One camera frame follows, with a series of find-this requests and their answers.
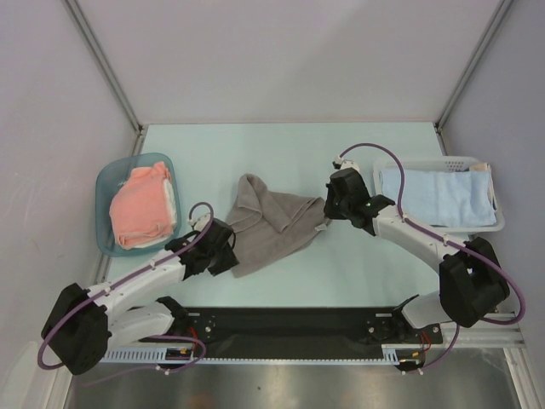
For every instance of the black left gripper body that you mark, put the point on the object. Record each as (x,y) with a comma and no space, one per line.
(221,260)

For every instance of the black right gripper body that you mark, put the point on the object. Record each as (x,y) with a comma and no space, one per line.
(334,204)

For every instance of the grey towel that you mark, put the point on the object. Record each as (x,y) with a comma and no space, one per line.
(270,226)

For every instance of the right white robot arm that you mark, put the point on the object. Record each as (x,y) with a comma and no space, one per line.
(469,285)

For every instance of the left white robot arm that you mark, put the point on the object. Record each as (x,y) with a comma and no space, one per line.
(86,323)

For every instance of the pink towel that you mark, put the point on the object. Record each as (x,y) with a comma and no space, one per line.
(126,200)

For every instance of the light blue towel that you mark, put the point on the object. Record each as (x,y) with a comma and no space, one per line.
(443,199)

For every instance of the teal plastic basin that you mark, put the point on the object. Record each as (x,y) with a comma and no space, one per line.
(109,181)

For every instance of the beige towel in basket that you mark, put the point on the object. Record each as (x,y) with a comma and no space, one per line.
(483,167)

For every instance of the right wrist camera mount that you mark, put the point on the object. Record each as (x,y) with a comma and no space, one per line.
(342,164)

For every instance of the white slotted cable duct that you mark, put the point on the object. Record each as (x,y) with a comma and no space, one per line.
(328,352)

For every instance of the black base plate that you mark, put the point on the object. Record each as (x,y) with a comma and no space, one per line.
(308,326)

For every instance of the aluminium rail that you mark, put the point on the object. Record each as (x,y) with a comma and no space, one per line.
(485,335)

